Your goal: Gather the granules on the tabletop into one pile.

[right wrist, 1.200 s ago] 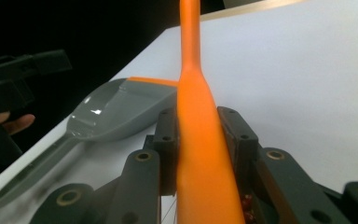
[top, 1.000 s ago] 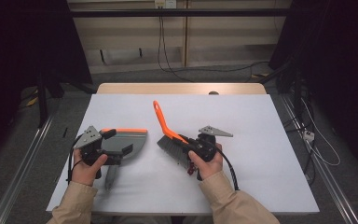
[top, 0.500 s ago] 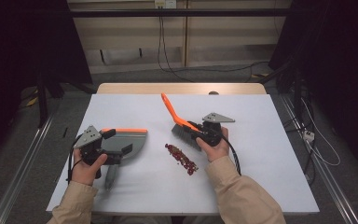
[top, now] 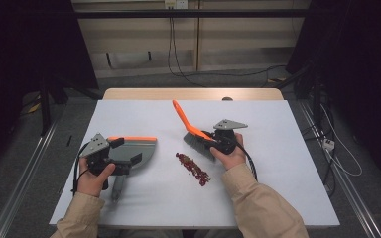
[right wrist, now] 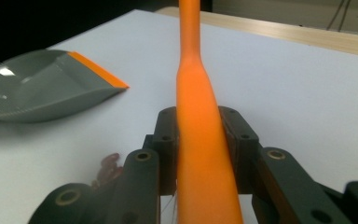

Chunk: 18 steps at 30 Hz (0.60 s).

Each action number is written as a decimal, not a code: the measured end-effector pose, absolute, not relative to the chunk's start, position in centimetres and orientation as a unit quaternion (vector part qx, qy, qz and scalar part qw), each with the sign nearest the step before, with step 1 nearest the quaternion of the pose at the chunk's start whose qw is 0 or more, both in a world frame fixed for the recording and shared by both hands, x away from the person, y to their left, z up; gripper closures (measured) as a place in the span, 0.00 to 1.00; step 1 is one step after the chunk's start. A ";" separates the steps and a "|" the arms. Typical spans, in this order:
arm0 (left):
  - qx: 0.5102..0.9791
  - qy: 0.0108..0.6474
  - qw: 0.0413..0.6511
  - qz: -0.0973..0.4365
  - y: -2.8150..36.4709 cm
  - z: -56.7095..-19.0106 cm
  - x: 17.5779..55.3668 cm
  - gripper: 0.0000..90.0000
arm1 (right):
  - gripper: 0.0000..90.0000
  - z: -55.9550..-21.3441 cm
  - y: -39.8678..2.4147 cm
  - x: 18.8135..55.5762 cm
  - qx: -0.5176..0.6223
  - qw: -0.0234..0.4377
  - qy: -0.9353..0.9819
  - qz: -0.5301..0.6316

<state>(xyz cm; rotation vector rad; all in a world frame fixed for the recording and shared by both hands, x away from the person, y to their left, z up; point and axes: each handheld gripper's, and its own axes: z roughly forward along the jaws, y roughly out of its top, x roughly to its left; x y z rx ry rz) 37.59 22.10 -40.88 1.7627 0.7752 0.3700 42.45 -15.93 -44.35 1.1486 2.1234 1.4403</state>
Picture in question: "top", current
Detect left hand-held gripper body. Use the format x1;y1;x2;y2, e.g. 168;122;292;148
78;133;132;191

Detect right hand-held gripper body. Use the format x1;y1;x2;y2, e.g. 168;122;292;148
209;119;249;156

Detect grey dustpan with orange edge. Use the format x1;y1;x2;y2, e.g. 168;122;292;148
107;136;158;202

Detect red beans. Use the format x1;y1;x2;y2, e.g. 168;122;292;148
175;152;212;187

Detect orange brush with grey bristles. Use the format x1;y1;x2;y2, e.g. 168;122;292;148
172;99;218;162

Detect person's right hand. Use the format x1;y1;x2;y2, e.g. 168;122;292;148
209;132;247;172

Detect person's left hand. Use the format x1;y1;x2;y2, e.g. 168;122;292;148
76;157;117;198

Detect wooden table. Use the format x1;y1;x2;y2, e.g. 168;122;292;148
102;87;285;101

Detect black metal stand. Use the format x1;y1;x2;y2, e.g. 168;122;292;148
277;62;324;133
39;73;69;137

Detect white power strip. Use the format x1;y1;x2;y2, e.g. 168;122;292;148
321;138;336;152

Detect dark curtain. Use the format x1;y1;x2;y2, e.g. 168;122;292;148
286;0;381;191
0;0;99;173

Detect black horizontal metal bar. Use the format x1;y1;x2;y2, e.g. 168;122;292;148
73;9;312;19

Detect left hand-held gripper black cable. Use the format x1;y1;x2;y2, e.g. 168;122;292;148
71;142;92;196

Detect hand-held gripper black cable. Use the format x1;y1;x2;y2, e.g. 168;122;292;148
71;142;92;196
234;140;259;182

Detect right hand-held gripper black cable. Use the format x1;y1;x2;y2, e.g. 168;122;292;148
234;140;259;182

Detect black wall cable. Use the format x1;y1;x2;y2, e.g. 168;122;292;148
171;16;287;79
167;16;209;88

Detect aluminium floor rail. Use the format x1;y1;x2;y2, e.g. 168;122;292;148
0;108;64;238
297;100;381;238

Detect black floor cables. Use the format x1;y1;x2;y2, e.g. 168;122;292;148
306;98;337;196

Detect white floor cable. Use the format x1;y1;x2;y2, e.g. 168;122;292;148
320;103;363;178

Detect white wall socket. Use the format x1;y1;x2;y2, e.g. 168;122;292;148
164;0;189;10

